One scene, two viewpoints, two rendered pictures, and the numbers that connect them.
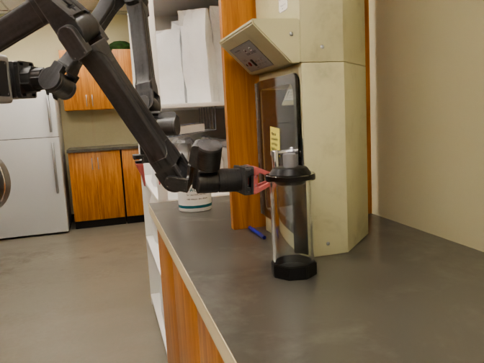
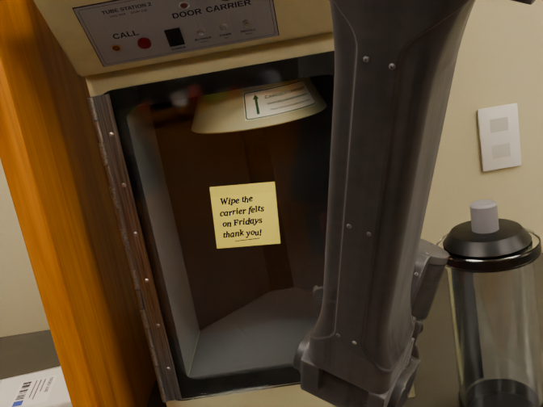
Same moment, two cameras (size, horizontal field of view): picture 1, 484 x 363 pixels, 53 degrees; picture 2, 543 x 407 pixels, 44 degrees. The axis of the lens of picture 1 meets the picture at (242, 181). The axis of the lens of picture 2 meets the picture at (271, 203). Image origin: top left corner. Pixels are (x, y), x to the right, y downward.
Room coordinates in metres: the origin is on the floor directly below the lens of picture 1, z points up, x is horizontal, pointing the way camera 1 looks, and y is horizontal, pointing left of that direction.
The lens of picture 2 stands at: (1.03, 0.60, 1.44)
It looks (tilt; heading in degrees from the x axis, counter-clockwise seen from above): 16 degrees down; 289
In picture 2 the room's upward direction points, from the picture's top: 10 degrees counter-clockwise
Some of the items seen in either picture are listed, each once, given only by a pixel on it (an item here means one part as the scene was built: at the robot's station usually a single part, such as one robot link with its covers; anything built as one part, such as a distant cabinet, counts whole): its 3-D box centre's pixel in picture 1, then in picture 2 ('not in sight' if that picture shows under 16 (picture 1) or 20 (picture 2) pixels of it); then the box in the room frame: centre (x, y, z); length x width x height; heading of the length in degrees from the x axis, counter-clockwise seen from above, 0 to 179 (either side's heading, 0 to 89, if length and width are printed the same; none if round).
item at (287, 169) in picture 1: (289, 168); (486, 232); (1.04, -0.11, 1.18); 0.09 x 0.09 x 0.07
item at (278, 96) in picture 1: (278, 153); (258, 237); (1.30, -0.10, 1.19); 0.30 x 0.01 x 0.40; 15
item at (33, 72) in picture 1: (34, 79); not in sight; (1.65, 0.67, 1.45); 0.09 x 0.08 x 0.12; 168
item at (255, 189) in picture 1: (259, 178); not in sight; (1.17, -0.04, 1.14); 0.09 x 0.07 x 0.07; 106
